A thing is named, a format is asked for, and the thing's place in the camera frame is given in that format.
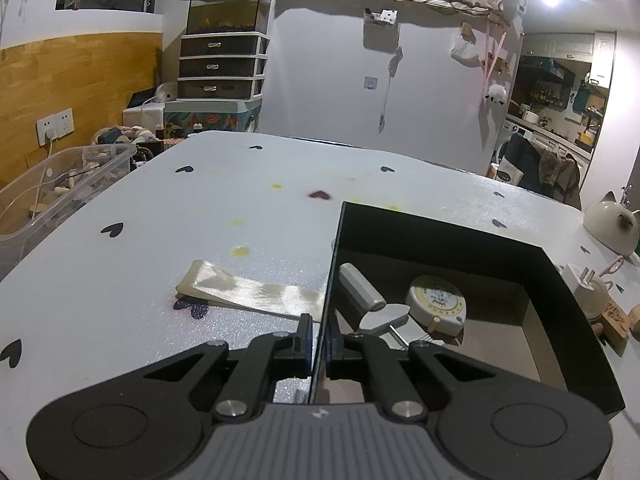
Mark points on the white three drawer cabinet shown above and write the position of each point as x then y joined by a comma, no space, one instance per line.
222,66

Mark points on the dark chair with clothes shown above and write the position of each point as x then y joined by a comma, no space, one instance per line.
533,167

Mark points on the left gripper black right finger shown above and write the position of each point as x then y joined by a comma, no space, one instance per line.
372,364

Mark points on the glass fish tank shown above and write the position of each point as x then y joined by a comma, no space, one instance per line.
208,16

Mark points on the black storage box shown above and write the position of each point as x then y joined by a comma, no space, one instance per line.
520,314

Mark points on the wooden stamp block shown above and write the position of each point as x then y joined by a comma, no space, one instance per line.
613,327

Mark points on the white double wall socket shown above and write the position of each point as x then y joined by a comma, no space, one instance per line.
55,126

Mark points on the grey cylinder tube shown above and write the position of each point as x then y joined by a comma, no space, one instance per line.
359,290

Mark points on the round cream tape measure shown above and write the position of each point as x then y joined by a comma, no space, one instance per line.
437,305

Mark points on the clear plastic storage bin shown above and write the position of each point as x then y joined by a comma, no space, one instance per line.
40,200

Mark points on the cream satin ribbon strip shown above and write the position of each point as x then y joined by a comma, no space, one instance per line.
207,282

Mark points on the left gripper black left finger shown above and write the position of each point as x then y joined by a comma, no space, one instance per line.
267,360

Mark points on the white plush wall toy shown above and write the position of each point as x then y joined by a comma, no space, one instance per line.
496,93

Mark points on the teal patterned storage box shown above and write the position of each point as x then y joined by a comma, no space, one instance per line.
185,117

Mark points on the white suction cup hook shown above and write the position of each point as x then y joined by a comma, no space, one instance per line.
589,291

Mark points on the pink scissors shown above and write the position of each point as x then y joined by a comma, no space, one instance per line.
613,267

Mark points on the white cat shaped lamp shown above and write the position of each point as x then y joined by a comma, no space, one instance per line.
613,225

